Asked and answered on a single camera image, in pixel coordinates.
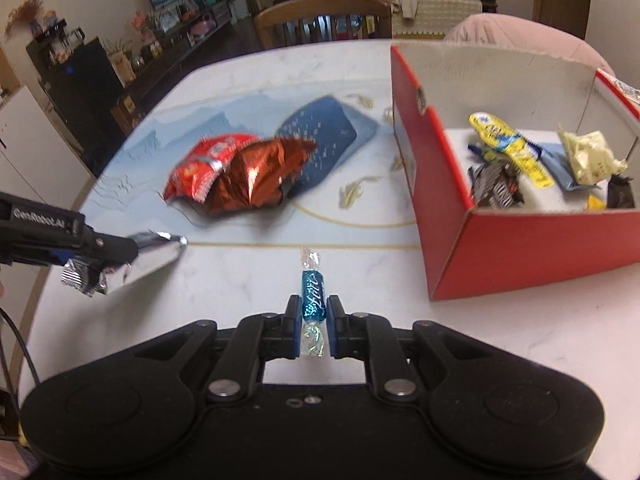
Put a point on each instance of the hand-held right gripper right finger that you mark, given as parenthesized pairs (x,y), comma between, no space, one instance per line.
(334,330)

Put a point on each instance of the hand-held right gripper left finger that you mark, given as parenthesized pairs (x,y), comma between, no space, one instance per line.
(294,330)

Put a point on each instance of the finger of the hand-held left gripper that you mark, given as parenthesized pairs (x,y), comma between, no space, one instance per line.
(115,250)

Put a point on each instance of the silver foil snack packet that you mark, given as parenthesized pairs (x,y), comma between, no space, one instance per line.
(150,255)

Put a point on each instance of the blue candy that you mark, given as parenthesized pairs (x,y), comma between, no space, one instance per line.
(313,295)

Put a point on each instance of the red cardboard box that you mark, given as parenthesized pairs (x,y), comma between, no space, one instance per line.
(500,250)

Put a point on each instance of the dark brown chocolate packet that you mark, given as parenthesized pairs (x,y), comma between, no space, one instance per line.
(492,187)

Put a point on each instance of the yellow blue white snack packet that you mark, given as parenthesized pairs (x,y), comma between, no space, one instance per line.
(505,142)

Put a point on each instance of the pale yellow snack packet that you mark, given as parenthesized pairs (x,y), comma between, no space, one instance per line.
(590,155)

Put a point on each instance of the white cabinet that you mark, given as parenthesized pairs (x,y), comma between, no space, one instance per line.
(35,150)

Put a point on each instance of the red orange snack bag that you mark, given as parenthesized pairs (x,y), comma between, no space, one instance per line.
(200,170)

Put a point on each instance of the black cabinet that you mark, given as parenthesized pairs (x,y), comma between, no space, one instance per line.
(75,95)

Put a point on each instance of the brown foil snack bag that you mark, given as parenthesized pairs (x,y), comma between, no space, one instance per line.
(260,175)

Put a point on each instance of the low wooden media console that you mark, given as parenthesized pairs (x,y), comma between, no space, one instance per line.
(170,70)

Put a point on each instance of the dried flower bouquet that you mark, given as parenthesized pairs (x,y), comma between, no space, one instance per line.
(25,12)

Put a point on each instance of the wooden chair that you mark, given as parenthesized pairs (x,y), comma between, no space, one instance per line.
(320,17)

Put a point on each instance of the black snack packet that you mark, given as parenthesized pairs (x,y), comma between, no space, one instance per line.
(620,195)

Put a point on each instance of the sofa with cream cover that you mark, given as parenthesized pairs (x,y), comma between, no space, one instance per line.
(440,15)

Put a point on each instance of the pink cushion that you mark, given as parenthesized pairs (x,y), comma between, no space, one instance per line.
(500,30)

